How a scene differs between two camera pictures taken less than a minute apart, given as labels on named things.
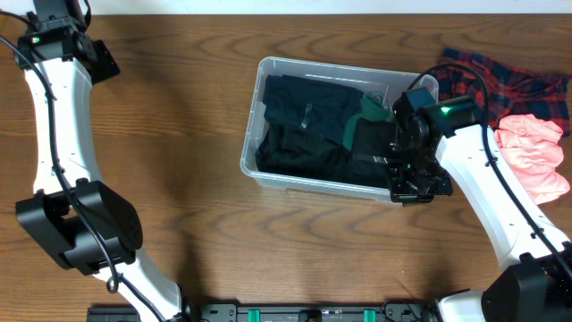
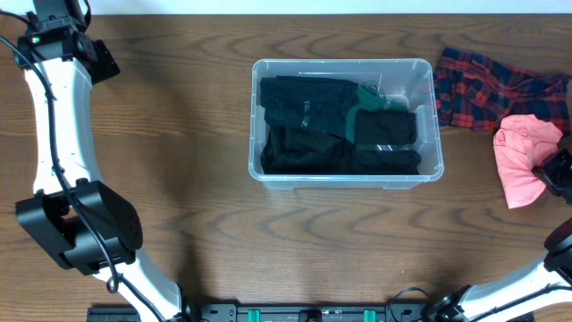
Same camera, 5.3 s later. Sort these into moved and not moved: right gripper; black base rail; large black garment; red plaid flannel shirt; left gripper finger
Moved: large black garment; right gripper
Not moved: black base rail; left gripper finger; red plaid flannel shirt
